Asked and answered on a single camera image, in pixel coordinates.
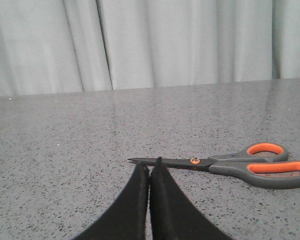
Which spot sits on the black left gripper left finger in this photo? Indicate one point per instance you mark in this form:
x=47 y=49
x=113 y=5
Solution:
x=125 y=218

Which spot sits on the white pleated curtain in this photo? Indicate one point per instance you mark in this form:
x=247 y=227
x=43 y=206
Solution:
x=60 y=46

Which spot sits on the grey orange scissors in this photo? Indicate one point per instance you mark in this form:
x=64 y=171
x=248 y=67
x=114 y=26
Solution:
x=264 y=165

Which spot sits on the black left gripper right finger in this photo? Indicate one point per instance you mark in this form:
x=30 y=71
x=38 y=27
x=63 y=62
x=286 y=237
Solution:
x=172 y=214

